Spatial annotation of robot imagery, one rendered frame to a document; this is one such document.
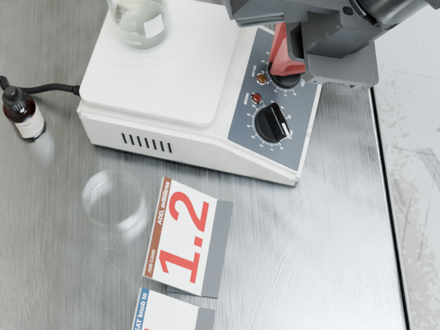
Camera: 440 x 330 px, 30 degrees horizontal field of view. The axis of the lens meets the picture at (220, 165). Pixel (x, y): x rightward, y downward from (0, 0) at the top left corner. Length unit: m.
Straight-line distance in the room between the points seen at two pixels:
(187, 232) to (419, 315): 0.21
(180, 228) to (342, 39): 0.22
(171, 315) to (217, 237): 0.08
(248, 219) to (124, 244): 0.11
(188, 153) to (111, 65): 0.10
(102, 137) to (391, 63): 0.29
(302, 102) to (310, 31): 0.14
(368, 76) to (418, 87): 0.16
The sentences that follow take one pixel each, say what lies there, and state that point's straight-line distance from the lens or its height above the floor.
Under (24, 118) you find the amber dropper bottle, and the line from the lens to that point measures 0.76.
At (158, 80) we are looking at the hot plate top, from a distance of 0.70.
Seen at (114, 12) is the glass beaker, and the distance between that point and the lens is 0.68.
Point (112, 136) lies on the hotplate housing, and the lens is 0.74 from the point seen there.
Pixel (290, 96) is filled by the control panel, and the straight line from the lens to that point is 0.74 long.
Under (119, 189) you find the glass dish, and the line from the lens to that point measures 0.76.
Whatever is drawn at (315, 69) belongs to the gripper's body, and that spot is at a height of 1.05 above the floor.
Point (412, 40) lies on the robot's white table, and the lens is 0.84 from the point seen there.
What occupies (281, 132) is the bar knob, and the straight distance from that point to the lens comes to 0.71.
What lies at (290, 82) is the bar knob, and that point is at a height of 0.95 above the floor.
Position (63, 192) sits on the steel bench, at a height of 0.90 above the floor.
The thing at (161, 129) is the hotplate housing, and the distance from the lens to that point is 0.71.
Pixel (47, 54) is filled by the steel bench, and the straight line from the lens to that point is 0.84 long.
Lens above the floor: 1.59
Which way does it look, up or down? 65 degrees down
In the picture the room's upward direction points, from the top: 6 degrees counter-clockwise
